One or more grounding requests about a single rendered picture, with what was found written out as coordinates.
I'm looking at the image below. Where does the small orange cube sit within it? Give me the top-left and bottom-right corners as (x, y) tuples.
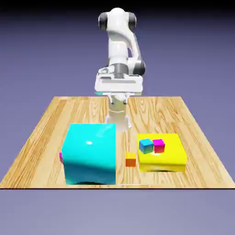
(125, 152), (137, 168)

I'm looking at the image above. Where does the large cyan box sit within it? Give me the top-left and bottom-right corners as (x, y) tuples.
(61, 123), (117, 185)

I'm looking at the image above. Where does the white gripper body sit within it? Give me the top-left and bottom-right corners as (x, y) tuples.
(94, 73), (144, 96)

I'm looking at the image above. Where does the large yellow box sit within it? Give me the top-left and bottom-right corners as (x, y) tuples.
(136, 133), (188, 173)

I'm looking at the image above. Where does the small blue cube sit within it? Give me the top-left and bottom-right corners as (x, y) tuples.
(139, 138), (154, 155)

